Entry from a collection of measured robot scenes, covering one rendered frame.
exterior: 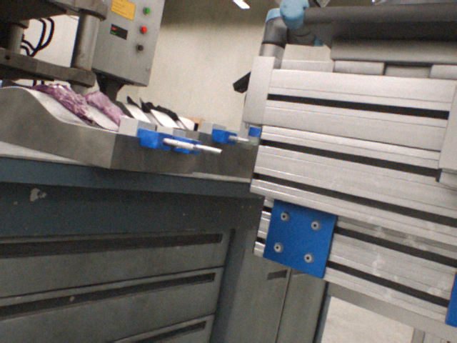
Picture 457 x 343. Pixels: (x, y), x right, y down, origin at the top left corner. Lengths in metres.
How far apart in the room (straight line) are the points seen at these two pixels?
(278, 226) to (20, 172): 0.36
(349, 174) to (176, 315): 0.62
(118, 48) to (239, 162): 0.95
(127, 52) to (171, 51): 8.05
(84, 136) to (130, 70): 1.18
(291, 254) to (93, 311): 0.43
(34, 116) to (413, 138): 0.57
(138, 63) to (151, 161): 1.17
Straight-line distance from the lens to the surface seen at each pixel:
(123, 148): 0.63
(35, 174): 0.62
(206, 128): 0.93
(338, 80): 0.49
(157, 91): 9.81
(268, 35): 1.25
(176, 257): 0.91
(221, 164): 0.94
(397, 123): 0.47
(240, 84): 1.28
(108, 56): 1.76
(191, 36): 9.59
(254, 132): 1.21
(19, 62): 1.54
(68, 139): 0.67
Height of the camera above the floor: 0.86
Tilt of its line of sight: 3 degrees down
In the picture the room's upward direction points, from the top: 11 degrees clockwise
